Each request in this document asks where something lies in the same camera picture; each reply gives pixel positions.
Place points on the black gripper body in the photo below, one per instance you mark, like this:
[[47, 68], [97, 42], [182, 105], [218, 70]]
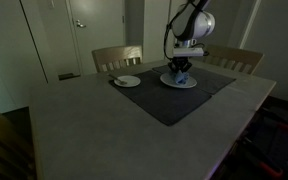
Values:
[[180, 62]]

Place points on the blue cloth towel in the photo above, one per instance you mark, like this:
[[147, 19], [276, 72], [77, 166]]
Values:
[[180, 78]]

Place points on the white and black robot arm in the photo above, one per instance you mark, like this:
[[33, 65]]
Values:
[[200, 23]]

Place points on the large white round plate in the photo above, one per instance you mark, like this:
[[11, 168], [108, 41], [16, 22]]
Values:
[[166, 80]]

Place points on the small white round plate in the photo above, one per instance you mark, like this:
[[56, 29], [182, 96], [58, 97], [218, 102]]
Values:
[[130, 81]]

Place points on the large dark grey placemat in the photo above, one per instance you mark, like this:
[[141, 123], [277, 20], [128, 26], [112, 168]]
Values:
[[170, 103]]

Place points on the wooden slat-back chair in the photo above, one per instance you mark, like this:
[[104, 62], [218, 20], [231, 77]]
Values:
[[114, 55], [234, 55], [4, 146]]

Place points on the metal spoon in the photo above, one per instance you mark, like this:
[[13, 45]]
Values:
[[117, 79]]

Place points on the grey closed door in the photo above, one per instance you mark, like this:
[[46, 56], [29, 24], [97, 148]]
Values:
[[230, 23]]

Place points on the white door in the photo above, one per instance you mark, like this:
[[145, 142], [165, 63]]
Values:
[[97, 36]]

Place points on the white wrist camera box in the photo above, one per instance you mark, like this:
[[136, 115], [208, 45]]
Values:
[[187, 52]]

